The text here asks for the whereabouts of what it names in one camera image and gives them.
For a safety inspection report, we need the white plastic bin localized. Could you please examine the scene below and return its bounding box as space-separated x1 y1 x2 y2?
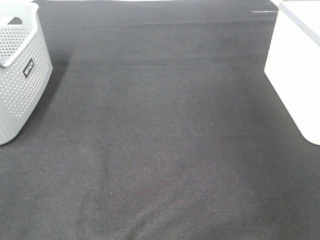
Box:
264 0 320 145

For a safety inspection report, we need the grey perforated plastic basket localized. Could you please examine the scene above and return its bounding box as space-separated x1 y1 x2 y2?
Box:
0 0 53 145

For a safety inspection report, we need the black fabric table mat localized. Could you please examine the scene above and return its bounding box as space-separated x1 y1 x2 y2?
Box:
0 0 320 240

